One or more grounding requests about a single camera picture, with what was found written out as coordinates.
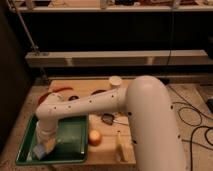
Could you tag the dark metal small object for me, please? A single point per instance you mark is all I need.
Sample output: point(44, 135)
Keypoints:
point(108, 118)

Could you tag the white round cup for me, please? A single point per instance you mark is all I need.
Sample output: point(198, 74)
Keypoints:
point(115, 82)

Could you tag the round orange fruit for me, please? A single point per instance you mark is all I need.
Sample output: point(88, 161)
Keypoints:
point(95, 138)

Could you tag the metal diagonal rod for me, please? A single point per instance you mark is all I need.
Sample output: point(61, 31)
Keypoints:
point(34, 47)

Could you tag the red curved toy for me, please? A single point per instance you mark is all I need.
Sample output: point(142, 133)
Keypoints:
point(44, 96)

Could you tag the yellow wooden block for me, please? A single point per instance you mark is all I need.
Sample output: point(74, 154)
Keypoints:
point(120, 149)

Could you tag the blue yellow sponge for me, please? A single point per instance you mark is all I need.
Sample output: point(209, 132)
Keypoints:
point(43, 149)

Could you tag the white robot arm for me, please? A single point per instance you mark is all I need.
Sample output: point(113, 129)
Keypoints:
point(146, 101)

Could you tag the upper white shelf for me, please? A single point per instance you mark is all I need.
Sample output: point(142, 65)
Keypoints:
point(110, 5)

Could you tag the green plastic tray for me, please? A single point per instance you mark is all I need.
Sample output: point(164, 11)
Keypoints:
point(71, 143)

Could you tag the wooden shelf beam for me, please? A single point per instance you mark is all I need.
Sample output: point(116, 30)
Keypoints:
point(118, 58)

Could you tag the wooden board table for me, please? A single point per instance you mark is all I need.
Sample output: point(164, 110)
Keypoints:
point(105, 152)

